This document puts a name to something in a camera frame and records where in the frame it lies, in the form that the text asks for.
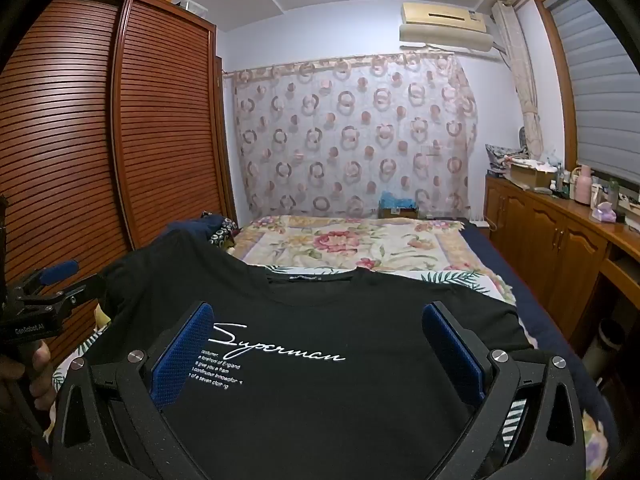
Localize navy bed sheet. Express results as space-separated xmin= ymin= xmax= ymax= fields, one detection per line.
xmin=460 ymin=217 xmax=621 ymax=461

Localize small brown cardboard box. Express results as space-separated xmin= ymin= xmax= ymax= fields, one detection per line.
xmin=377 ymin=205 xmax=420 ymax=220

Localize beige window curtain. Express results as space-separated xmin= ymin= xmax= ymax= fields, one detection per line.
xmin=492 ymin=2 xmax=543 ymax=158

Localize wooden slatted wardrobe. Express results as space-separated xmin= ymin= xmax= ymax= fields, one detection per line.
xmin=0 ymin=0 xmax=238 ymax=376

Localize navy folded blanket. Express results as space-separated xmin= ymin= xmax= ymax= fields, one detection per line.
xmin=150 ymin=215 xmax=241 ymax=252

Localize person's left hand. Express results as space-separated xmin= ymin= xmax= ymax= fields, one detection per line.
xmin=0 ymin=340 xmax=57 ymax=413

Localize circle-patterned curtain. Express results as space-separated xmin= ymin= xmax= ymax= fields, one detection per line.
xmin=222 ymin=52 xmax=478 ymax=221

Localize beige air conditioner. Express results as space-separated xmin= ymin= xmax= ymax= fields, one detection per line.
xmin=398 ymin=1 xmax=506 ymax=57

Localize wooden sideboard cabinet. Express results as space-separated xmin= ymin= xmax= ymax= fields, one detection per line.
xmin=484 ymin=172 xmax=640 ymax=361

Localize patterned fabric bag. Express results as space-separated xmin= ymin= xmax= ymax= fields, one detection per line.
xmin=485 ymin=142 xmax=526 ymax=178

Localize grey cylindrical container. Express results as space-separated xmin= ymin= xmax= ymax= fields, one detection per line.
xmin=582 ymin=317 xmax=626 ymax=376

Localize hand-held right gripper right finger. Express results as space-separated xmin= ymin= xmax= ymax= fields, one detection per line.
xmin=421 ymin=301 xmax=588 ymax=480

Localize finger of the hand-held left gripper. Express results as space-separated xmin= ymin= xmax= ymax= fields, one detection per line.
xmin=20 ymin=274 xmax=107 ymax=318
xmin=12 ymin=259 xmax=81 ymax=301

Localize pink thermos bottle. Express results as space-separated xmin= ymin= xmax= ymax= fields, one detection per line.
xmin=572 ymin=164 xmax=593 ymax=206

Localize leaf-print bed sheet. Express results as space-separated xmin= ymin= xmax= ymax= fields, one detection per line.
xmin=47 ymin=265 xmax=616 ymax=480

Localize black printed t-shirt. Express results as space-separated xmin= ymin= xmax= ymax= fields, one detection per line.
xmin=82 ymin=232 xmax=546 ymax=480

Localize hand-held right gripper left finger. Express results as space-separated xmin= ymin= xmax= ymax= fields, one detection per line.
xmin=50 ymin=301 xmax=216 ymax=480

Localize grey window blind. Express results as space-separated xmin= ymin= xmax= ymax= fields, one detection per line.
xmin=542 ymin=0 xmax=640 ymax=191

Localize open cardboard box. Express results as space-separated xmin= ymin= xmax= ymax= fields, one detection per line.
xmin=507 ymin=160 xmax=556 ymax=188

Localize floral blanket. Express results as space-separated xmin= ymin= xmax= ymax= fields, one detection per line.
xmin=232 ymin=214 xmax=516 ymax=306

